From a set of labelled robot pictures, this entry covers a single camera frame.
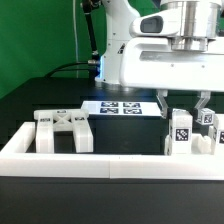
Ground white tagged cube right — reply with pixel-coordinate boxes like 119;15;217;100
197;108;215;125

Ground white cable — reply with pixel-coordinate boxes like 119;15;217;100
72;0;80;79

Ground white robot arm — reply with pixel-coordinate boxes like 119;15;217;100
95;0;224;116

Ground black cable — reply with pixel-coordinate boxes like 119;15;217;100
44;61;101;79

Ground white marker sheet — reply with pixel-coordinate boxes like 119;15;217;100
81;101;161;117

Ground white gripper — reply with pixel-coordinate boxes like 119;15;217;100
119;37;224;119

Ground white U-shaped fence frame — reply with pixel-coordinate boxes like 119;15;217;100
0;122;224;180

